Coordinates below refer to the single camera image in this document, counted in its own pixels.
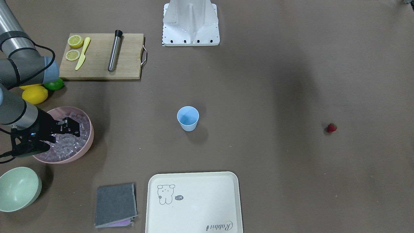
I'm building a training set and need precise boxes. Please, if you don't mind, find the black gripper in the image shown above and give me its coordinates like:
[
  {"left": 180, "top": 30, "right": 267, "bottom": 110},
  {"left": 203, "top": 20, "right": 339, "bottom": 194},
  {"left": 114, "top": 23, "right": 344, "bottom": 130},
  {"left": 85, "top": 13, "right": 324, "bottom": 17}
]
[{"left": 31, "top": 108, "right": 81, "bottom": 143}]

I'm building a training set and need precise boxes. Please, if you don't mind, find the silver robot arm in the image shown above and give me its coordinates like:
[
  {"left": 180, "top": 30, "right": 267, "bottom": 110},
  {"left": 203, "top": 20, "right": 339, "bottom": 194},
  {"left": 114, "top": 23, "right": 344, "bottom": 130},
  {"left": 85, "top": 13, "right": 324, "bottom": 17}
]
[{"left": 0, "top": 0, "right": 80, "bottom": 143}]

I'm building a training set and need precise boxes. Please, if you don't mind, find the clear ice cubes pile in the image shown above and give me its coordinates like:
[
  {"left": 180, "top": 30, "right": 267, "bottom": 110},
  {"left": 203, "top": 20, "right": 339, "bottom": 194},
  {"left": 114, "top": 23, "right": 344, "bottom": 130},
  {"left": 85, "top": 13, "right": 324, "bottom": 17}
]
[{"left": 36, "top": 112, "right": 91, "bottom": 161}]

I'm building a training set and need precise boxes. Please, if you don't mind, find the light blue cup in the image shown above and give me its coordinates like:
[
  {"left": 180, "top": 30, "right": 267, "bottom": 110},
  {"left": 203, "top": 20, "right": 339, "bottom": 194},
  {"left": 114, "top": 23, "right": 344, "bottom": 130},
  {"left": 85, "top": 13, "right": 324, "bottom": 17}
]
[{"left": 177, "top": 106, "right": 200, "bottom": 132}]

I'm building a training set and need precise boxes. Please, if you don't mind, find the pink bowl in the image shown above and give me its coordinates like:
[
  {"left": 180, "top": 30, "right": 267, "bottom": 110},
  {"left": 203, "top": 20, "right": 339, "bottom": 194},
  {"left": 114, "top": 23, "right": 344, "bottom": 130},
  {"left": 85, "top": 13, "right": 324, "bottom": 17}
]
[{"left": 32, "top": 106, "right": 94, "bottom": 164}]

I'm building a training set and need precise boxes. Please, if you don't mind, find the green lime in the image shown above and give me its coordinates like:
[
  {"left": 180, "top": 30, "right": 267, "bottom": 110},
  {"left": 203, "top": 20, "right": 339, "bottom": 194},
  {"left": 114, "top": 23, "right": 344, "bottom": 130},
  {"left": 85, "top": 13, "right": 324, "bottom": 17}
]
[{"left": 43, "top": 78, "right": 65, "bottom": 91}]

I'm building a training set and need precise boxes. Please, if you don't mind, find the whole lemon near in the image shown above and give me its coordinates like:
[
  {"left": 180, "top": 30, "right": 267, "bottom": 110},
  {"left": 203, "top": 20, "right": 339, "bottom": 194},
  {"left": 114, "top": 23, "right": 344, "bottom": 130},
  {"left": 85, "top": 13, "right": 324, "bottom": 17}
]
[{"left": 22, "top": 86, "right": 49, "bottom": 105}]

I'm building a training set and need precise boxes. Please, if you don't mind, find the whole lemon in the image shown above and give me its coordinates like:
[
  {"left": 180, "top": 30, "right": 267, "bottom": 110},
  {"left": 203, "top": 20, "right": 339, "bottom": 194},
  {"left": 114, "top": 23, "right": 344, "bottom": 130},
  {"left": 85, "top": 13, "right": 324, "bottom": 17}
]
[
  {"left": 19, "top": 84, "right": 43, "bottom": 90},
  {"left": 22, "top": 86, "right": 49, "bottom": 105}
]

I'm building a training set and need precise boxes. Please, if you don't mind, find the whole lemon far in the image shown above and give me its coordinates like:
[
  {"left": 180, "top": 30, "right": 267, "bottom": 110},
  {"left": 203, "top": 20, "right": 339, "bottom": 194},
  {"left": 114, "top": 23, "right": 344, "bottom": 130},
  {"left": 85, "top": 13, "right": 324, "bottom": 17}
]
[{"left": 19, "top": 84, "right": 43, "bottom": 90}]

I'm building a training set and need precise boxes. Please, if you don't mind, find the yellow plastic knife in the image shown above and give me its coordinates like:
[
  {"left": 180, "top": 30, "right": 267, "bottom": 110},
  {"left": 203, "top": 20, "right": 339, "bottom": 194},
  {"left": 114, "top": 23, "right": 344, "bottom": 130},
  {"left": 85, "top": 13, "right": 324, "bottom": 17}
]
[{"left": 75, "top": 37, "right": 91, "bottom": 71}]

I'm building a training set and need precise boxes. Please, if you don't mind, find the lemon half lower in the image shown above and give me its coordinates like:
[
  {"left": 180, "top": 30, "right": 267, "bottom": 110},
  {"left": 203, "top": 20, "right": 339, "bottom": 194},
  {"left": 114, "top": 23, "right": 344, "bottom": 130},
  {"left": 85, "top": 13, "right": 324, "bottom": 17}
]
[{"left": 65, "top": 49, "right": 81, "bottom": 61}]

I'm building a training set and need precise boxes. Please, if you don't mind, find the lemon half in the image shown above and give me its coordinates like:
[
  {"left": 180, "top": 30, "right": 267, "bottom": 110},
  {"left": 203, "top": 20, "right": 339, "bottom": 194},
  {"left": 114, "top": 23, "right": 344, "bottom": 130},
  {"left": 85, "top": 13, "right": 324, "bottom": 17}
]
[
  {"left": 67, "top": 35, "right": 84, "bottom": 49},
  {"left": 65, "top": 49, "right": 81, "bottom": 61}
]

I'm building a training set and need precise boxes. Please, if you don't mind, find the mint green bowl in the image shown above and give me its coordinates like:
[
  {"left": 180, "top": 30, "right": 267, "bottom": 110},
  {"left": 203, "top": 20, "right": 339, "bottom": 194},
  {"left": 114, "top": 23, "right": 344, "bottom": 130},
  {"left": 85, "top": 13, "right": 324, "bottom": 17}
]
[{"left": 0, "top": 167, "right": 42, "bottom": 212}]

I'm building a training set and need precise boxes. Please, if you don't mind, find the wooden cutting board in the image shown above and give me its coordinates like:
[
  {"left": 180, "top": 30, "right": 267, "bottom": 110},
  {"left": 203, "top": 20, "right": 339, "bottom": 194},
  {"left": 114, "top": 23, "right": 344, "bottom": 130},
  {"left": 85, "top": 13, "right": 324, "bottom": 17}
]
[{"left": 59, "top": 33, "right": 147, "bottom": 81}]

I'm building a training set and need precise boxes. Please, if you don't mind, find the lemon half upper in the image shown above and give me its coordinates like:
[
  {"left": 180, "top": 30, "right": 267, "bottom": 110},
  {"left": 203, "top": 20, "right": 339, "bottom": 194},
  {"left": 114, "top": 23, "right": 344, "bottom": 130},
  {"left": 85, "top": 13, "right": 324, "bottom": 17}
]
[{"left": 67, "top": 35, "right": 84, "bottom": 49}]

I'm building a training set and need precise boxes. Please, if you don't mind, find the steel muddler black tip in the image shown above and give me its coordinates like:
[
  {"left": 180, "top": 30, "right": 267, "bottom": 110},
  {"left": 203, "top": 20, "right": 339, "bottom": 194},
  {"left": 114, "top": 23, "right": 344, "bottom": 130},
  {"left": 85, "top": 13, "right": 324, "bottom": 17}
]
[{"left": 107, "top": 30, "right": 123, "bottom": 72}]

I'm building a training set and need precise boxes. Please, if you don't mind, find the grey folded cloth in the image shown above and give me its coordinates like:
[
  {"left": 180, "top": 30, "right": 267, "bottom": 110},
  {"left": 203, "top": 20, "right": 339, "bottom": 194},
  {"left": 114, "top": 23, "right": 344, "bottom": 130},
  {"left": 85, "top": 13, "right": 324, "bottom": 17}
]
[{"left": 94, "top": 183, "right": 138, "bottom": 228}]

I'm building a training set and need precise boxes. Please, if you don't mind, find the cream serving tray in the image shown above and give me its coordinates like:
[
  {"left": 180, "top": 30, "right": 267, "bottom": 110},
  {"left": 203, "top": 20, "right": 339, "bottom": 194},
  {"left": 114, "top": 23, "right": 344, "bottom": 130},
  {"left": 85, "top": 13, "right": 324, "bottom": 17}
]
[{"left": 145, "top": 171, "right": 244, "bottom": 233}]

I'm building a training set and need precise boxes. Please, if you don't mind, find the red strawberry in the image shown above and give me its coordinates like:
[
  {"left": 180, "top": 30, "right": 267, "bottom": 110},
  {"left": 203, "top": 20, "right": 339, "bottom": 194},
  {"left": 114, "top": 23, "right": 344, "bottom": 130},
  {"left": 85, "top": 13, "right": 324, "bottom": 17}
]
[{"left": 325, "top": 123, "right": 337, "bottom": 134}]

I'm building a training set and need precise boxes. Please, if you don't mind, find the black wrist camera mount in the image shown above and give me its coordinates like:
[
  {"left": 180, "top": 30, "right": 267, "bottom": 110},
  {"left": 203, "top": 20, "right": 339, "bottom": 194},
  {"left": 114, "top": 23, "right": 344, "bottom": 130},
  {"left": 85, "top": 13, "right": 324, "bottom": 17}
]
[{"left": 10, "top": 128, "right": 56, "bottom": 158}]

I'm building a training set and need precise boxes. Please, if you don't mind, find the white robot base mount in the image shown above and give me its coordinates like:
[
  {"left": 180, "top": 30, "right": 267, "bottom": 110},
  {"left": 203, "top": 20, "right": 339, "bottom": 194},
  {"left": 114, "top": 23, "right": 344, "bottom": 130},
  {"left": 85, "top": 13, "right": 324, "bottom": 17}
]
[{"left": 162, "top": 0, "right": 220, "bottom": 46}]

